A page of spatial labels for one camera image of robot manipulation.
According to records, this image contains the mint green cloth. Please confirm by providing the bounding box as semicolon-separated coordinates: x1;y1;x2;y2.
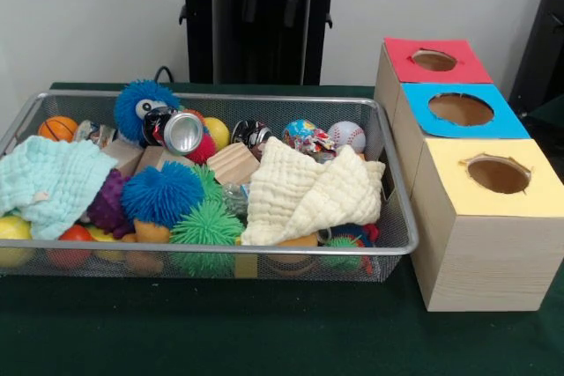
0;135;119;240

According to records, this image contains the wooden box with three holes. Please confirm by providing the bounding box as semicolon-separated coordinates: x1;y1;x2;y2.
373;36;564;313

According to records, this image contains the blue spiky ball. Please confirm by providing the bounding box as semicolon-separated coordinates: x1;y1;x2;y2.
121;162;206;230

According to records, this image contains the green cloth covered side table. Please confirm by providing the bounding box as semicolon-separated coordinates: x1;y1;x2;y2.
523;92;564;166

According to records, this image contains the globe print ball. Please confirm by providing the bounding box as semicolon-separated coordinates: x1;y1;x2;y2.
281;119;319;148

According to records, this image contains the orange basketball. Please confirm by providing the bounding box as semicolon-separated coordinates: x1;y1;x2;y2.
37;115;79;143

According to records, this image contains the blue fuzzy ball with eyes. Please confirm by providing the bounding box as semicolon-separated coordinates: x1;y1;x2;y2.
113;79;182;148

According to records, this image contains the black cable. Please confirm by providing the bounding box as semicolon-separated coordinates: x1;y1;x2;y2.
153;65;175;85

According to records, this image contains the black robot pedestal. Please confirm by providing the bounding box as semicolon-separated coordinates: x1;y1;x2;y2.
169;0;356;85

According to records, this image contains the purple spiky ball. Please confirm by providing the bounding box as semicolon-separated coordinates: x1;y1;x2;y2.
86;168;136;240

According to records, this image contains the green spiky ball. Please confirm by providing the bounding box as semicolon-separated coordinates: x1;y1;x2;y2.
169;199;246;278

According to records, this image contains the silver mesh bin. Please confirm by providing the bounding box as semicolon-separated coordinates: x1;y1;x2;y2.
0;89;419;284

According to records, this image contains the dark green table cloth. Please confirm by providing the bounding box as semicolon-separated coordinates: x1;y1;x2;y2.
0;81;564;376

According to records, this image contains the crushed soda can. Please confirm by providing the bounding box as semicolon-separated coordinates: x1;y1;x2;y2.
144;106;206;157

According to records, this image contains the white baseball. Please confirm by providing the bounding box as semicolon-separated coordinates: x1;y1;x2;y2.
327;121;367;155

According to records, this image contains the cream cloth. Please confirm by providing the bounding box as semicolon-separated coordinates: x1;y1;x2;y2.
241;136;387;247

